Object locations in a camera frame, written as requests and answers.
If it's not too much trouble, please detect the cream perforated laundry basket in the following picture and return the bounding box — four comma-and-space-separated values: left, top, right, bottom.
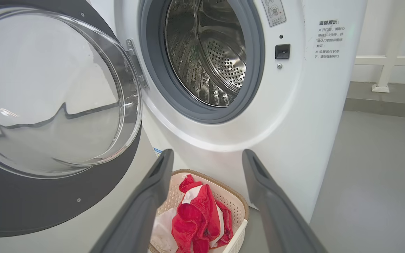
147, 169, 250, 253

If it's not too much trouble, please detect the grey warning sticker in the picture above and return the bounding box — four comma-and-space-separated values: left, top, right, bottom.
262, 0, 287, 27

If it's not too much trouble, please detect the white metal railing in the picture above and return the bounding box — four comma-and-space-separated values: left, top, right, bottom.
354, 0, 405, 93

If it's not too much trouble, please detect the steel washer drum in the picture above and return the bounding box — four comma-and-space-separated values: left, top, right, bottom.
164, 0, 248, 108

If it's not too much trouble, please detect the black door lock slot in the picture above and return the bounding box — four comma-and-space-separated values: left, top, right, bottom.
275, 44, 291, 59

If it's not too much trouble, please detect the grey rubber door gasket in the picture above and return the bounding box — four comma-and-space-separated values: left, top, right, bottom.
139, 0, 265, 124

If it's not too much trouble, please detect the black glass washing machine door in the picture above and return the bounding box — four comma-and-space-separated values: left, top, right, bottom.
0, 0, 150, 238

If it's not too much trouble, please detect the metal door hinge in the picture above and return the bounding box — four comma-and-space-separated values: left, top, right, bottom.
125, 38, 149, 90

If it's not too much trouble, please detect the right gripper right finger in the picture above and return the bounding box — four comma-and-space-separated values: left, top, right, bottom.
242, 149, 329, 253

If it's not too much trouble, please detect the red and white garment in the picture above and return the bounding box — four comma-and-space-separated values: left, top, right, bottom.
150, 207, 179, 253
172, 175, 234, 253

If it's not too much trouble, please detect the white front-load washing machine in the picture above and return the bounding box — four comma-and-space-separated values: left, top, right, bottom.
86, 0, 367, 223

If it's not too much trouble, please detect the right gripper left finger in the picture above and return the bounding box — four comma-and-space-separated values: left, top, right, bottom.
89, 149, 175, 253

